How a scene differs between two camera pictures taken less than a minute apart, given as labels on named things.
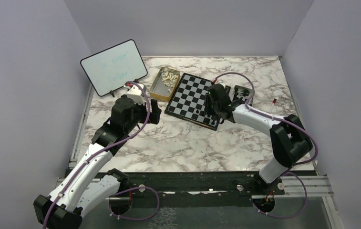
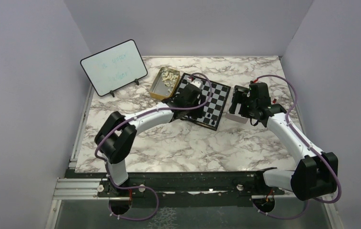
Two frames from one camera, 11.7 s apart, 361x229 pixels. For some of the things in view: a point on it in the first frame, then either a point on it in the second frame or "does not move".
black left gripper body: [140, 113] -> [196, 113]
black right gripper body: [211, 108] -> [247, 106]
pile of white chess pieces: [169, 79] does not move
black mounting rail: [196, 190] does not move
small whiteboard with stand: [110, 69] does not move
